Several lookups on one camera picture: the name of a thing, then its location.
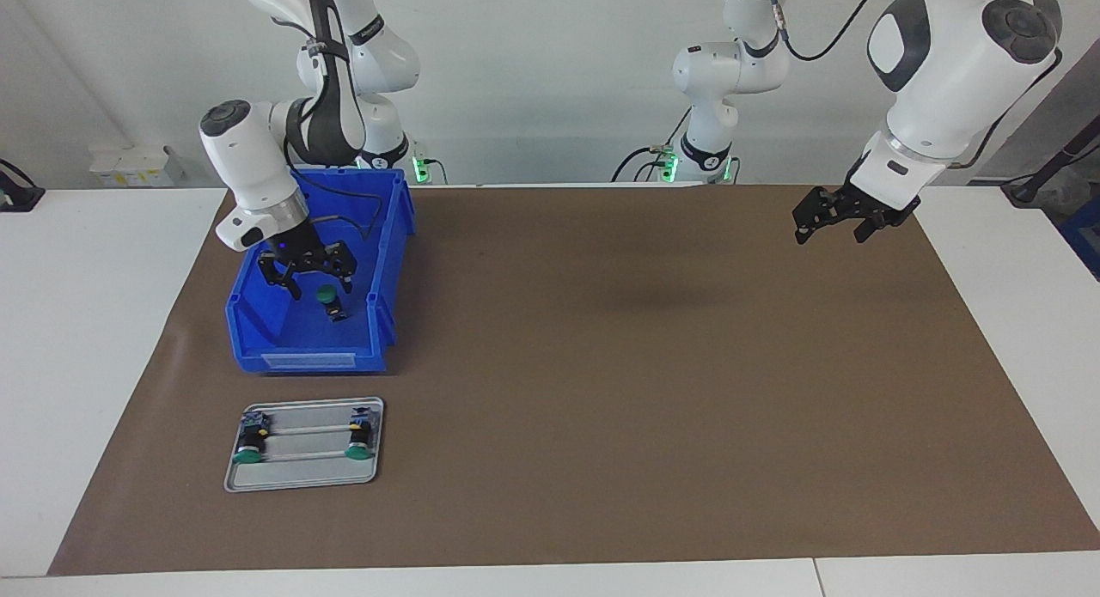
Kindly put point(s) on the blue crate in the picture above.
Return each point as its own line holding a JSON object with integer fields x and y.
{"x": 1084, "y": 232}

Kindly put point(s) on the brown table mat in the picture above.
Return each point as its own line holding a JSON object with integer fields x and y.
{"x": 601, "y": 451}

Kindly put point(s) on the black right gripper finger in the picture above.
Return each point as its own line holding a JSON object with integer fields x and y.
{"x": 279, "y": 275}
{"x": 339, "y": 260}

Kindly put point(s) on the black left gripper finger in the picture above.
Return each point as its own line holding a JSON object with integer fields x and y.
{"x": 876, "y": 223}
{"x": 816, "y": 210}

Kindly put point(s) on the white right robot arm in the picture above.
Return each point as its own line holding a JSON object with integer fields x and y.
{"x": 284, "y": 133}

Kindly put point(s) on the white socket box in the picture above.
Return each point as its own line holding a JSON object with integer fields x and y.
{"x": 129, "y": 163}

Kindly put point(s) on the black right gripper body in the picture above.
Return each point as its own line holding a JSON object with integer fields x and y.
{"x": 296, "y": 246}

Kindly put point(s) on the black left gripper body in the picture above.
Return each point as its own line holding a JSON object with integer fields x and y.
{"x": 864, "y": 204}

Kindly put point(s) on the green push button switch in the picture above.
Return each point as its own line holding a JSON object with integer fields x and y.
{"x": 361, "y": 438}
{"x": 326, "y": 295}
{"x": 251, "y": 442}

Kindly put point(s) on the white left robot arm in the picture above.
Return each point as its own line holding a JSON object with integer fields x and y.
{"x": 945, "y": 64}

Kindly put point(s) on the black stand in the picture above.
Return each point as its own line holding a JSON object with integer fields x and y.
{"x": 1027, "y": 189}
{"x": 17, "y": 197}

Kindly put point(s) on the silver metal tray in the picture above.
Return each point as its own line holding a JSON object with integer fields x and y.
{"x": 301, "y": 472}

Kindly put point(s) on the blue plastic storage bin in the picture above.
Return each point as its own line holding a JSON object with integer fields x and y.
{"x": 318, "y": 339}

